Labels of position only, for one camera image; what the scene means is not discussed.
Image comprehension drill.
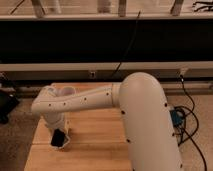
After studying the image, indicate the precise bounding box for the black eraser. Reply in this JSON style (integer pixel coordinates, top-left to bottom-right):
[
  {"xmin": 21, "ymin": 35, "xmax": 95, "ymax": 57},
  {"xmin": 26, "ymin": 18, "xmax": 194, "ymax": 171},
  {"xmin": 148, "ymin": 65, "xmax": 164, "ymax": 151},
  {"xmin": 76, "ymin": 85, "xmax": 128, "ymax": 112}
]
[{"xmin": 51, "ymin": 129, "xmax": 65, "ymax": 147}]

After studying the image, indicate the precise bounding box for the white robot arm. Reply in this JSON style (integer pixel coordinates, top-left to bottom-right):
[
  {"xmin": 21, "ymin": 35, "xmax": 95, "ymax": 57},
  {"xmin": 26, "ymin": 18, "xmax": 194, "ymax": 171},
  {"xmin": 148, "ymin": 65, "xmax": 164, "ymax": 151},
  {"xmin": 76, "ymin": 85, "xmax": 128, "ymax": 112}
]
[{"xmin": 31, "ymin": 72, "xmax": 184, "ymax": 171}]

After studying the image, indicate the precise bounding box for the translucent plastic cup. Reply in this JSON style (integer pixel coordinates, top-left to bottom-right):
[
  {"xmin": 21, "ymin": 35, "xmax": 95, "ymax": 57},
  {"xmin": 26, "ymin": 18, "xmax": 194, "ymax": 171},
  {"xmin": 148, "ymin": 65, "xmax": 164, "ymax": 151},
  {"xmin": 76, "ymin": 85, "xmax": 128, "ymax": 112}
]
[{"xmin": 60, "ymin": 87, "xmax": 76, "ymax": 96}]

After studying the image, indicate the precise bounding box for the blue connector box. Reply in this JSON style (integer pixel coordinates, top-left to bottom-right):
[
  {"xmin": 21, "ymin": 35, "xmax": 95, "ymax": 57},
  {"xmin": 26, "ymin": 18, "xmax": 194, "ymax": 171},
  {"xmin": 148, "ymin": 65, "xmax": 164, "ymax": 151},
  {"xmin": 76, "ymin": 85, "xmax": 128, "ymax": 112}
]
[{"xmin": 170, "ymin": 110, "xmax": 185, "ymax": 127}]

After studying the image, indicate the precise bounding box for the black object at left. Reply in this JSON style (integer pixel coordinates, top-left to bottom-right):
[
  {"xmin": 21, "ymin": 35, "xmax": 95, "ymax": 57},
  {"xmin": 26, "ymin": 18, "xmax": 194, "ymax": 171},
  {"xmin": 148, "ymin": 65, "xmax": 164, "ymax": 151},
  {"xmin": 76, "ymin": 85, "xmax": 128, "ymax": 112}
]
[{"xmin": 0, "ymin": 72, "xmax": 19, "ymax": 124}]

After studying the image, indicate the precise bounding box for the wall power outlet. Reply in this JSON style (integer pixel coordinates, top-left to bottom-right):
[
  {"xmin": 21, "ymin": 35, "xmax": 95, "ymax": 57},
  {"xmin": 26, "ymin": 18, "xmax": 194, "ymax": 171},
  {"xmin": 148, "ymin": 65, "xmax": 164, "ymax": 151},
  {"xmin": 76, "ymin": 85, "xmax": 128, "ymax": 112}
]
[{"xmin": 89, "ymin": 71, "xmax": 96, "ymax": 79}]

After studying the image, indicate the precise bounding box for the black hanging cable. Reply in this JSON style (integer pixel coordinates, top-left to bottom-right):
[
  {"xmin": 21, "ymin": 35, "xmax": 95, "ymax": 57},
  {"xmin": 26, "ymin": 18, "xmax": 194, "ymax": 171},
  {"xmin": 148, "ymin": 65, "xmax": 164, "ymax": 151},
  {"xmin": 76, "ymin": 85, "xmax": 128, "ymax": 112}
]
[{"xmin": 109, "ymin": 10, "xmax": 142, "ymax": 78}]

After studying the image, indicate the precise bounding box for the black cable on floor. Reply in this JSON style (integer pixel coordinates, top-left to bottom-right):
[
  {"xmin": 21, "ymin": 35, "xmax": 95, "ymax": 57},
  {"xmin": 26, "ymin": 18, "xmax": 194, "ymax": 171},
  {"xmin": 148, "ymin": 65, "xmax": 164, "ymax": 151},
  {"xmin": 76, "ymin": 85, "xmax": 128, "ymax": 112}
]
[{"xmin": 168, "ymin": 73, "xmax": 208, "ymax": 171}]

